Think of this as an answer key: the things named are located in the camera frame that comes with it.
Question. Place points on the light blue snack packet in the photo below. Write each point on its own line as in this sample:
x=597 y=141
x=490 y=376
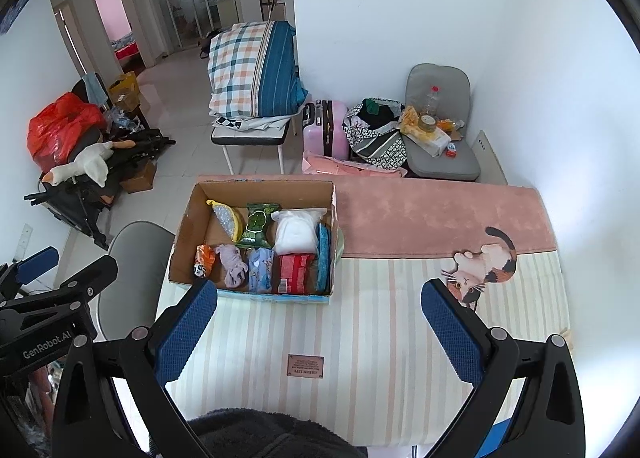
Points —
x=260 y=270

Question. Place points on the pink suitcase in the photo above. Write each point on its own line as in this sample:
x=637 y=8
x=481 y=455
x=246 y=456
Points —
x=337 y=130

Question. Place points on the dark fleece garment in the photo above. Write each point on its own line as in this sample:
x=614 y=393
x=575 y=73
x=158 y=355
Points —
x=275 y=435

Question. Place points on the yellow mesh pouch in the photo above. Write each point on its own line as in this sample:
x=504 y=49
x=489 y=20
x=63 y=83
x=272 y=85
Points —
x=227 y=220

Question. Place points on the brown label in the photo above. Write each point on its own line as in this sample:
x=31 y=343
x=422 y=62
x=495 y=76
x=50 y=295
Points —
x=305 y=366

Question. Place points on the pink mat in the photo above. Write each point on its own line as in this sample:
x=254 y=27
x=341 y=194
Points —
x=425 y=218

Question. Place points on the grey round chair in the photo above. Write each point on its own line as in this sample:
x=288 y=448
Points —
x=135 y=268

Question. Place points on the patterned tote bag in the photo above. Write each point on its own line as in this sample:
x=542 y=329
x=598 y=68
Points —
x=375 y=148

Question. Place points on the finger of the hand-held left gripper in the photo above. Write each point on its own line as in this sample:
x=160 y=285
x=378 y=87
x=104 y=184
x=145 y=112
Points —
x=35 y=262
x=75 y=285

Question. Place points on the long blue packet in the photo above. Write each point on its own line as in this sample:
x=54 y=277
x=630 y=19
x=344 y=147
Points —
x=324 y=258

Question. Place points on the black padded bench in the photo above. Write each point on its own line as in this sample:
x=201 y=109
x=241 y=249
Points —
x=247 y=138

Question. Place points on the black bag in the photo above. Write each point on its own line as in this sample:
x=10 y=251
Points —
x=210 y=43

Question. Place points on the folded plaid quilt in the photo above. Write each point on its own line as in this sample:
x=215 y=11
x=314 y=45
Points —
x=250 y=68

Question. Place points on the orange panda packet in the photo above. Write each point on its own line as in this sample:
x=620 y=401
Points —
x=204 y=260

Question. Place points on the wall socket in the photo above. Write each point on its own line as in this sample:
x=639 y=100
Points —
x=23 y=242

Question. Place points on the red plastic bag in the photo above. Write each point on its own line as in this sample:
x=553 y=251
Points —
x=60 y=133

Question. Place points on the white folded sheet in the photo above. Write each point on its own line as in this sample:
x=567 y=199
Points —
x=260 y=123

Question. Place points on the bed with red cover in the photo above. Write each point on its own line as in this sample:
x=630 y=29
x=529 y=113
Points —
x=127 y=49

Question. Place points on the clear plastic bottle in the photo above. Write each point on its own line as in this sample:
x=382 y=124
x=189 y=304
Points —
x=432 y=100

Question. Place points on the white plastic bag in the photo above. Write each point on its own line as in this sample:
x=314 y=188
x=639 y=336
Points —
x=297 y=233

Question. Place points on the purple cloth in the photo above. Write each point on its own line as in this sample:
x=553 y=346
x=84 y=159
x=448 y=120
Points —
x=232 y=265

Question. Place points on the yellow plastic bag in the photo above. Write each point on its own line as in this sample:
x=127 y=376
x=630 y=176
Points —
x=410 y=120

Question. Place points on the tape roll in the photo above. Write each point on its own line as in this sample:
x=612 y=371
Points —
x=428 y=122

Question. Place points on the dark green snack packet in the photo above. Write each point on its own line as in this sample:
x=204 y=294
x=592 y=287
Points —
x=255 y=225

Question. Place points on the striped tablecloth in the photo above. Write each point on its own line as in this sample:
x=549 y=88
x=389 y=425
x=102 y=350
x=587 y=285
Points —
x=350 y=328

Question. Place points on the grey cushioned chair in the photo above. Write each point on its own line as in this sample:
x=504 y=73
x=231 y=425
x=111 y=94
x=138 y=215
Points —
x=440 y=80

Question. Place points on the brown cardboard box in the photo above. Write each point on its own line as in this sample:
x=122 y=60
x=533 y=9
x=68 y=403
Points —
x=139 y=178

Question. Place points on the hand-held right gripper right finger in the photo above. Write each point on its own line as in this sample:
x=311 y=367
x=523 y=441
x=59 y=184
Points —
x=450 y=333

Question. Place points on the red packet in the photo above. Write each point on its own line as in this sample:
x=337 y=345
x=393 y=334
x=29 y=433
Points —
x=295 y=273

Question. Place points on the white board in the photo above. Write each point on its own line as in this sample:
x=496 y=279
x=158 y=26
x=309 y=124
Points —
x=490 y=160

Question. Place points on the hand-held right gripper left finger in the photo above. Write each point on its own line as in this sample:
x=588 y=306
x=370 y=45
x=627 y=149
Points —
x=185 y=333

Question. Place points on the light blue cloth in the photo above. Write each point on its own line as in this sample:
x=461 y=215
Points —
x=95 y=88

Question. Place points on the small red white box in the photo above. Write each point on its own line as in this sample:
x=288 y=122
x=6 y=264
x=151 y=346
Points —
x=451 y=150

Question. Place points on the black stroller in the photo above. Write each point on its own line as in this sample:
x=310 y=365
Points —
x=75 y=208

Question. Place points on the white goose plush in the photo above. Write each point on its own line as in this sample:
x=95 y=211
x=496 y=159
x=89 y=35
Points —
x=92 y=163

